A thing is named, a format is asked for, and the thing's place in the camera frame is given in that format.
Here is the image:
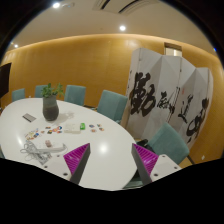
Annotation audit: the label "teal chair near right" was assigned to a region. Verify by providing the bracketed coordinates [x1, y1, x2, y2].
[125, 123, 189, 189]

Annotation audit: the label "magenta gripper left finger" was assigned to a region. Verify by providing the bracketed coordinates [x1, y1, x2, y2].
[64, 143, 91, 184]

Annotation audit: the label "black wall television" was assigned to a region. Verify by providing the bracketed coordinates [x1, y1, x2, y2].
[0, 63, 11, 98]

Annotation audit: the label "teal chair far middle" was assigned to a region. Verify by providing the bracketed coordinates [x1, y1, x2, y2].
[64, 85, 86, 106]

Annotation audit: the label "calligraphy folding screen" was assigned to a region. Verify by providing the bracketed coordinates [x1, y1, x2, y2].
[125, 48, 213, 147]

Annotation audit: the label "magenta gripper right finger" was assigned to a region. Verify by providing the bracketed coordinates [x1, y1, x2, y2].
[131, 144, 159, 185]

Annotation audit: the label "white power strip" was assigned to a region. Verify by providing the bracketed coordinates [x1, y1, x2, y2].
[34, 144, 66, 153]

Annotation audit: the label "teal chair leftmost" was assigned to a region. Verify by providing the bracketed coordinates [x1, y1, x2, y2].
[12, 88, 25, 101]

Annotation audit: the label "colourful small items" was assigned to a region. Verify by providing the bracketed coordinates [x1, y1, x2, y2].
[25, 128, 42, 140]
[89, 124, 105, 133]

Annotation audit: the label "teal chair far right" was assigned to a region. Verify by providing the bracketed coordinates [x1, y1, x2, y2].
[97, 90, 128, 122]

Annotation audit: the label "colourful small items right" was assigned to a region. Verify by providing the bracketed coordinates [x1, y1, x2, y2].
[89, 124, 105, 133]

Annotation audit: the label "colourful small items left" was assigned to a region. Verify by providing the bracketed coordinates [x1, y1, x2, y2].
[25, 128, 42, 140]

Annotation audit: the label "dark vase with plant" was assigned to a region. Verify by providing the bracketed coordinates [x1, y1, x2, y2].
[41, 83, 63, 121]

